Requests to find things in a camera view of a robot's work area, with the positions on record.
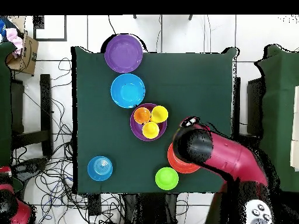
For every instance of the cardboard box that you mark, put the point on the cardboard box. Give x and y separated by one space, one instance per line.
28 56

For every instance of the dark green tablecloth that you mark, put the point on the dark green tablecloth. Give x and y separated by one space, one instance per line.
186 74

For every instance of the blue item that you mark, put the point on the blue item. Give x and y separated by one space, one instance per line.
2 28

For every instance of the orange stepped cup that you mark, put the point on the orange stepped cup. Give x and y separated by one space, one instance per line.
142 115

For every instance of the yellow stepped cup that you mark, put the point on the yellow stepped cup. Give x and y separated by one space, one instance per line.
150 130

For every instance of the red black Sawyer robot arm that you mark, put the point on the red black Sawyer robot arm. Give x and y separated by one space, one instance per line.
229 156
23 214

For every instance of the black cabinet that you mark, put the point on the black cabinet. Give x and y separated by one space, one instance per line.
254 105

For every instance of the yellow smooth cup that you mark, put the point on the yellow smooth cup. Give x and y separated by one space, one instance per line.
159 114

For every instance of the orange large bowl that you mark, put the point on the orange large bowl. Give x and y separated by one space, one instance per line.
177 166

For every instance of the blue small bowl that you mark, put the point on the blue small bowl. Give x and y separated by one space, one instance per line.
100 168

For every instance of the pink cloth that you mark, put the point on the pink cloth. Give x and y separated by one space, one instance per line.
14 38

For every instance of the black chair base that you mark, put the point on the black chair base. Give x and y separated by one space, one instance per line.
30 166

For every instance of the green small bowl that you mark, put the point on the green small bowl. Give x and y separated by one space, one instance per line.
166 178

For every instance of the black square frame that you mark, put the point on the black square frame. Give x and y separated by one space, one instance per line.
50 40

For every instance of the black metal stand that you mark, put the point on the black metal stand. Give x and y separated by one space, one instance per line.
45 112

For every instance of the black power strip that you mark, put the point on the black power strip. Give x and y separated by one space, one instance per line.
94 205

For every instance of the blue large bowl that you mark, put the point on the blue large bowl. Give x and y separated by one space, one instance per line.
127 91

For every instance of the green cloth covered table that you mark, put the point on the green cloth covered table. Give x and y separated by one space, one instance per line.
278 105
4 116

